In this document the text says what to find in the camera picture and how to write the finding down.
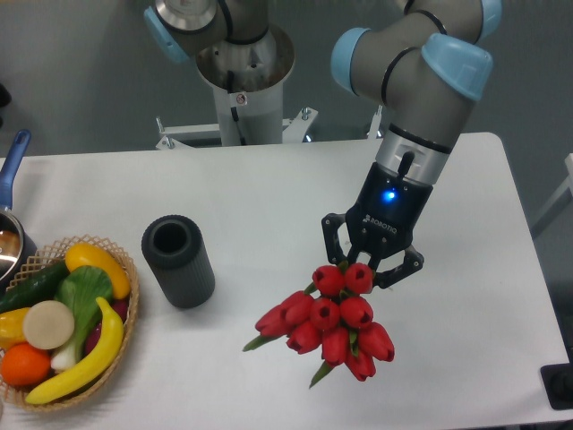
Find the orange fruit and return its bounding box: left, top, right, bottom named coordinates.
left=1, top=343, right=51, bottom=386

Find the black object top left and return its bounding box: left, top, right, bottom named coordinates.
left=0, top=84, right=12, bottom=108

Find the white frame at right edge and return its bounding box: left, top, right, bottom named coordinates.
left=530, top=153, right=572, bottom=239

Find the yellow banana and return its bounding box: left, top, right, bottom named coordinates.
left=25, top=297, right=124, bottom=405

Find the woven wicker basket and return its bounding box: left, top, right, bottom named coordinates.
left=1, top=235, right=140, bottom=412

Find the beige round disc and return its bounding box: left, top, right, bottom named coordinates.
left=22, top=300, right=75, bottom=350

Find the green cucumber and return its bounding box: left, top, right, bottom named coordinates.
left=1, top=261, right=70, bottom=313

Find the yellow squash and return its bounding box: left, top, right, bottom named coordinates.
left=64, top=242, right=131, bottom=299

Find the yellow bell pepper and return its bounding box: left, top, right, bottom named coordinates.
left=0, top=307, right=30, bottom=350

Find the blue handled saucepan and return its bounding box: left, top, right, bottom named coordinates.
left=1, top=129, right=37, bottom=295

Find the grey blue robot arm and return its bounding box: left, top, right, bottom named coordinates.
left=143, top=1, right=502, bottom=288

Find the green bok choy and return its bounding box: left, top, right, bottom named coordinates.
left=51, top=266, right=113, bottom=373

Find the dark red vegetable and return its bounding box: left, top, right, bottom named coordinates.
left=84, top=299, right=129, bottom=356

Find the black box at table edge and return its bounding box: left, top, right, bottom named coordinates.
left=540, top=363, right=572, bottom=410

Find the dark grey ribbed vase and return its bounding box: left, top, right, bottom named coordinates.
left=141, top=215, right=216, bottom=309

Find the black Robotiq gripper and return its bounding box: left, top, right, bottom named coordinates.
left=321, top=162, right=433, bottom=289

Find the red tulip bouquet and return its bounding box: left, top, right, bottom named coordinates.
left=243, top=262, right=395, bottom=387

